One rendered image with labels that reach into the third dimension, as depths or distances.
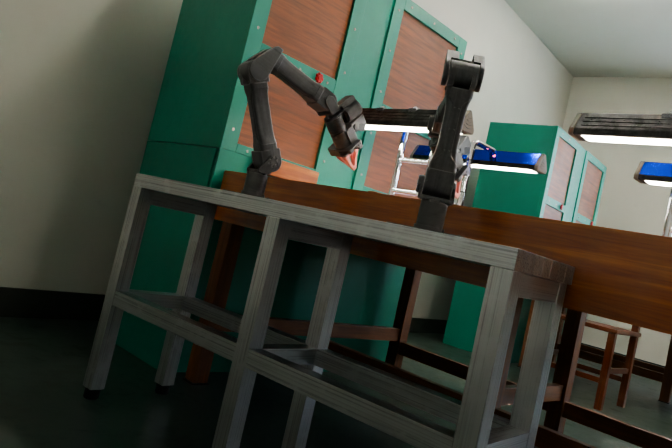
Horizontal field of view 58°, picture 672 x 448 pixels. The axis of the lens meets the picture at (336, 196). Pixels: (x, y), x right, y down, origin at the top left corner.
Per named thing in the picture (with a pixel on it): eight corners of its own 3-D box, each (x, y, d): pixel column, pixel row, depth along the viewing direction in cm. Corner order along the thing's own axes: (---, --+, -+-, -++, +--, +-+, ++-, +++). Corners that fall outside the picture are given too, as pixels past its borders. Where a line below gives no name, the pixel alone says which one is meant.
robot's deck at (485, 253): (514, 270, 106) (518, 248, 106) (133, 185, 182) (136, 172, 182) (633, 301, 175) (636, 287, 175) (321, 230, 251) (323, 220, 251)
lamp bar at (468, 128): (460, 128, 193) (465, 106, 194) (324, 122, 237) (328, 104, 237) (473, 135, 199) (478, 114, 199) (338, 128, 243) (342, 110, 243)
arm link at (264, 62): (327, 99, 196) (253, 40, 180) (342, 97, 188) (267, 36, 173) (310, 132, 193) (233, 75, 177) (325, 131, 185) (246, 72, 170)
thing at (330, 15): (220, 147, 223) (280, -97, 229) (146, 139, 262) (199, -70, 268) (430, 214, 320) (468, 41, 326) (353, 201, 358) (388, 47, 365)
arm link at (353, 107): (351, 114, 201) (335, 82, 197) (367, 113, 194) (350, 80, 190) (327, 133, 197) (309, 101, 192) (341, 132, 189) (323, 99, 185)
